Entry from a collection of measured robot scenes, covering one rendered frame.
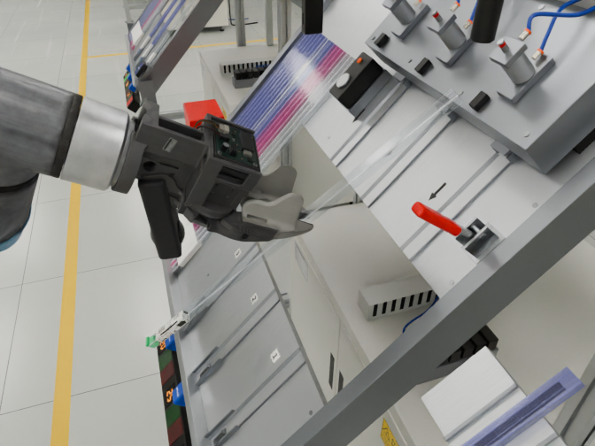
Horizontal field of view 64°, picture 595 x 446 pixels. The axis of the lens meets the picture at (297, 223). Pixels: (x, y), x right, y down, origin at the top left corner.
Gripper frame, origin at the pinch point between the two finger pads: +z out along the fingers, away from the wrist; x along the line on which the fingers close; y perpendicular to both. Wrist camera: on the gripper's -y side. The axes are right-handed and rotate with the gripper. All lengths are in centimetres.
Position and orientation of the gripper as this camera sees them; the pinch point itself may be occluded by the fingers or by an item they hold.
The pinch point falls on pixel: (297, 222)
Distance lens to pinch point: 54.2
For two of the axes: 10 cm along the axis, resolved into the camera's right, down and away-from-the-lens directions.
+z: 8.5, 2.5, 4.6
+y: 5.0, -6.6, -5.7
